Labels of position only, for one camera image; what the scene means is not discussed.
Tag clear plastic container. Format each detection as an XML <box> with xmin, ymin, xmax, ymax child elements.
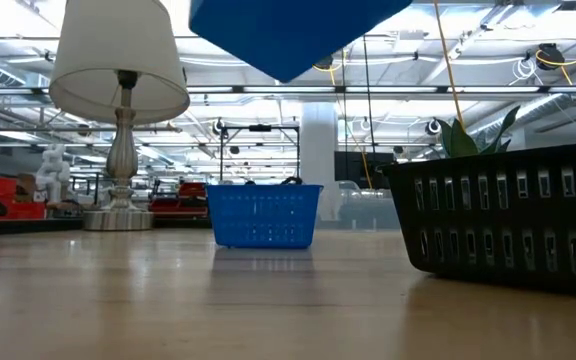
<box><xmin>317</xmin><ymin>179</ymin><xmax>402</xmax><ymax>232</ymax></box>

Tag blue plastic basket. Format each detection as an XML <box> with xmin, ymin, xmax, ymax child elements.
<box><xmin>188</xmin><ymin>0</ymin><xmax>413</xmax><ymax>84</ymax></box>
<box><xmin>205</xmin><ymin>183</ymin><xmax>324</xmax><ymax>250</ymax></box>

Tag black plastic basket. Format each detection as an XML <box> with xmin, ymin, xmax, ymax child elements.
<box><xmin>380</xmin><ymin>140</ymin><xmax>576</xmax><ymax>301</ymax></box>

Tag white building column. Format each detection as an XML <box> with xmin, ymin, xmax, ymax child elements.
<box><xmin>299</xmin><ymin>102</ymin><xmax>339</xmax><ymax>187</ymax></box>

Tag black monitor screen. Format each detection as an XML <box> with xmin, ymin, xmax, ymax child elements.
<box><xmin>334</xmin><ymin>149</ymin><xmax>398</xmax><ymax>190</ymax></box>

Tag red equipment cart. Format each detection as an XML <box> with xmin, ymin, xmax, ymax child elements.
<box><xmin>148</xmin><ymin>181</ymin><xmax>210</xmax><ymax>220</ymax></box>

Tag green plant in white pot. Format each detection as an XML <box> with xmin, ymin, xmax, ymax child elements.
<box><xmin>435</xmin><ymin>104</ymin><xmax>522</xmax><ymax>160</ymax></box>

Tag white shade silver table lamp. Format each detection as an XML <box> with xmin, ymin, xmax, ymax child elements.
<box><xmin>48</xmin><ymin>0</ymin><xmax>192</xmax><ymax>232</ymax></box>

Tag white wrapped figure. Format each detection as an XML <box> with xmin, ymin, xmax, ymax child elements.
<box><xmin>35</xmin><ymin>143</ymin><xmax>73</xmax><ymax>204</ymax></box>

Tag red tool cabinet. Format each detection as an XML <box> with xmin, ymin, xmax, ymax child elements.
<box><xmin>0</xmin><ymin>176</ymin><xmax>48</xmax><ymax>221</ymax></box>

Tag black metal frame rig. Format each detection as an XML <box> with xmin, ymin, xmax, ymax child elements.
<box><xmin>219</xmin><ymin>123</ymin><xmax>301</xmax><ymax>180</ymax></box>

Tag black hanging cable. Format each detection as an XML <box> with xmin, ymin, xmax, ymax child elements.
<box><xmin>362</xmin><ymin>34</ymin><xmax>377</xmax><ymax>151</ymax></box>

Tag yellow hanging cable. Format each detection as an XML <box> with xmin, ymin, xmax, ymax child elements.
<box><xmin>432</xmin><ymin>0</ymin><xmax>467</xmax><ymax>129</ymax></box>

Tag black table frame rails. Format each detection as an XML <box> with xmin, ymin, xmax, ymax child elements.
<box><xmin>0</xmin><ymin>218</ymin><xmax>214</xmax><ymax>237</ymax></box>

